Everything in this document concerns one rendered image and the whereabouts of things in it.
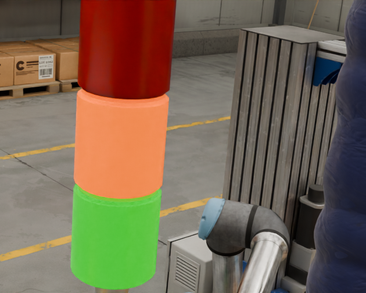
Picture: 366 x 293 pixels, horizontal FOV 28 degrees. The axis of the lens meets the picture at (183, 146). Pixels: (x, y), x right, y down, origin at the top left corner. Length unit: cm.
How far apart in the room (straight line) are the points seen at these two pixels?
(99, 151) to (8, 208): 560
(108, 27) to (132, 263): 13
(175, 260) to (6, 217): 332
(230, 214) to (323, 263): 54
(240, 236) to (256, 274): 20
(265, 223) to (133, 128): 151
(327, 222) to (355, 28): 36
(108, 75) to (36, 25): 1039
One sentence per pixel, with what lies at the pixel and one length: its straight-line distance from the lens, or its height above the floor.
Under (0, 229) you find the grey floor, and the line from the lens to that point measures 563.
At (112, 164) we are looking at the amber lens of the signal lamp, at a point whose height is 224.
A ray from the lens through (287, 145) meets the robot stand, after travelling 223.
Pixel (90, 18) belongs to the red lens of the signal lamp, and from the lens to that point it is 38.
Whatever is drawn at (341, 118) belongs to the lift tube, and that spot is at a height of 203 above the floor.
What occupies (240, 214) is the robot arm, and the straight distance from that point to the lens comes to 190.
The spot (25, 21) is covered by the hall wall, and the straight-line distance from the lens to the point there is 1066.
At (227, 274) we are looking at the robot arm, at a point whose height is 142.
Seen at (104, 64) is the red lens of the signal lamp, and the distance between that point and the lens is 37.
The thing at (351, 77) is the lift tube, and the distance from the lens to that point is 130.
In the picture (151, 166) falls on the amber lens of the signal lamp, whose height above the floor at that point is 223.
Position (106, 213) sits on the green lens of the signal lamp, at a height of 221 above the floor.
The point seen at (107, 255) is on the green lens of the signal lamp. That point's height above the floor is 218.
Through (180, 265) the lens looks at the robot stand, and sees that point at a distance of 262.
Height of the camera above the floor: 237
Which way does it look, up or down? 18 degrees down
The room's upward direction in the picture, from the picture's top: 5 degrees clockwise
